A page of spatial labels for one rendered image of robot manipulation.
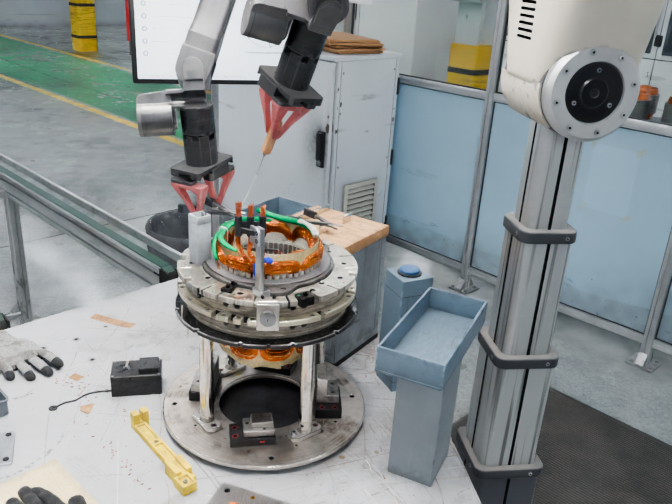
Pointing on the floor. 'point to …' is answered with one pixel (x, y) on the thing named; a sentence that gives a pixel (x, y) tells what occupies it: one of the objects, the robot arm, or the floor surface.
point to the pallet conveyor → (24, 192)
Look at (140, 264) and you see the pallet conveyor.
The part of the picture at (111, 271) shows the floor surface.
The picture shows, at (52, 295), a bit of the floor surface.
